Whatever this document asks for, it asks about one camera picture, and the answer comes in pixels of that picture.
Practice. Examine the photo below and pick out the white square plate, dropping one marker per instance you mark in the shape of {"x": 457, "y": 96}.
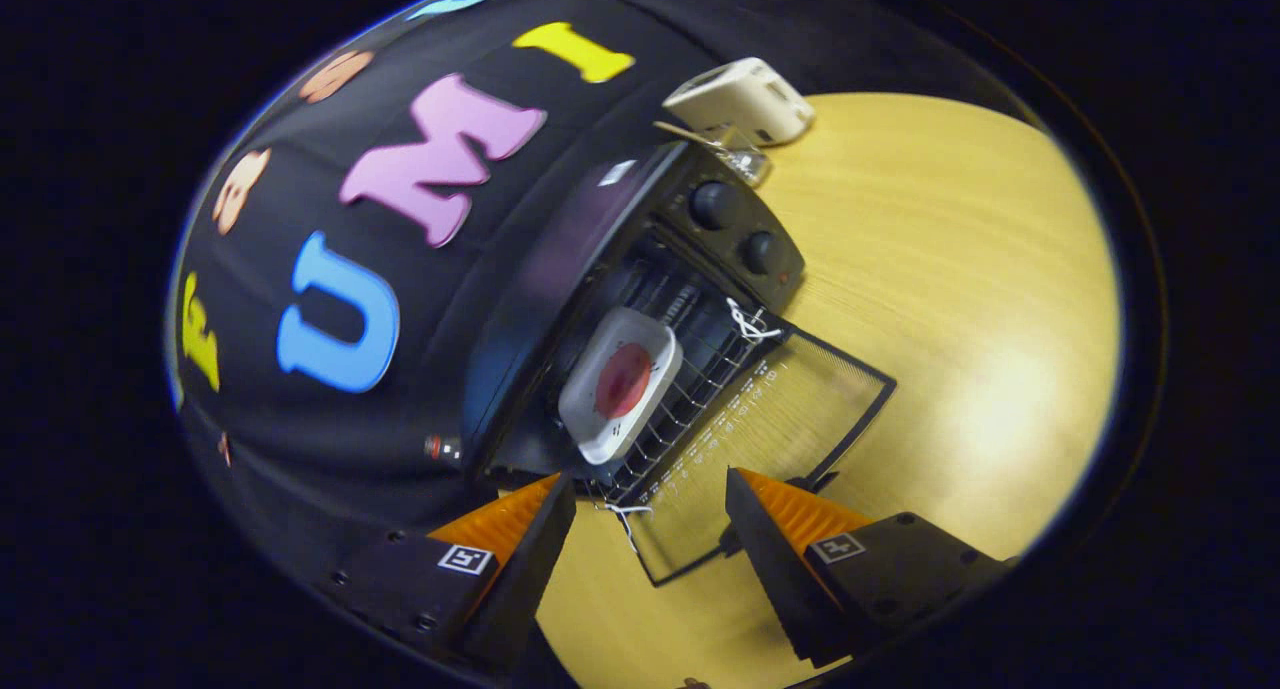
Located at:
{"x": 655, "y": 344}

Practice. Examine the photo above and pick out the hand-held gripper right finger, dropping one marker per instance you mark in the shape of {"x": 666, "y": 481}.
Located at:
{"x": 780, "y": 579}

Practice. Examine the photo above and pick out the white pop-up toaster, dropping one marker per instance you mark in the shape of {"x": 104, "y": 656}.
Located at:
{"x": 740, "y": 99}

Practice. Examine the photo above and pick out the pink clip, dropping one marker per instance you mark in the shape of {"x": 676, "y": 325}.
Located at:
{"x": 224, "y": 448}

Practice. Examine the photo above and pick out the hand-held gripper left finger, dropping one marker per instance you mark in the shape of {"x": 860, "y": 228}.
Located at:
{"x": 525, "y": 579}

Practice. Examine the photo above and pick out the round pink food slice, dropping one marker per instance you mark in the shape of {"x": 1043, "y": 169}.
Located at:
{"x": 623, "y": 381}

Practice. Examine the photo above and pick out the black toaster oven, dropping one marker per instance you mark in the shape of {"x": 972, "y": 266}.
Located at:
{"x": 560, "y": 259}

